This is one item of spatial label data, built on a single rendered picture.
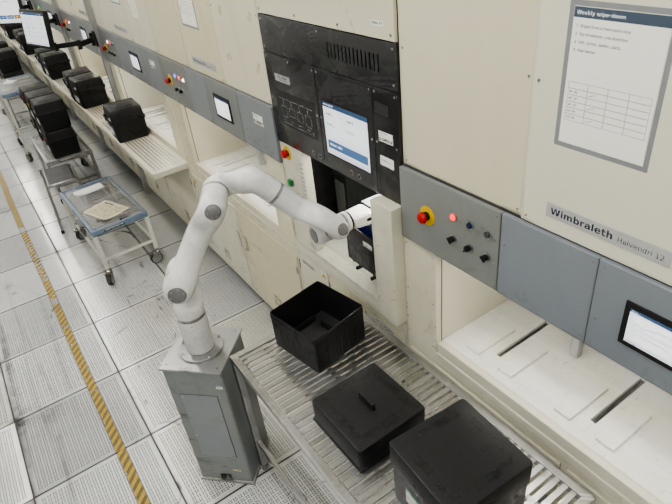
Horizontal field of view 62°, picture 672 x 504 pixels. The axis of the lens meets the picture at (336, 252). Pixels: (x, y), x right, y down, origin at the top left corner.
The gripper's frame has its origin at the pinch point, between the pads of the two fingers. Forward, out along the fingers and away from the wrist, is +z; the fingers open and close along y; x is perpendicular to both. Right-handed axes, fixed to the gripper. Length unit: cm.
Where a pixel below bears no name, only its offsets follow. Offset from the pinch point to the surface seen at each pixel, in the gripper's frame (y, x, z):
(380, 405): 54, -38, -44
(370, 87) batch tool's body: 13, 55, -10
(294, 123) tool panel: -43, 27, -10
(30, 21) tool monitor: -356, 42, -60
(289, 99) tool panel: -44, 38, -10
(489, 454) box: 97, -23, -39
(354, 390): 43, -38, -47
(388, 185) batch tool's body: 19.9, 20.9, -9.8
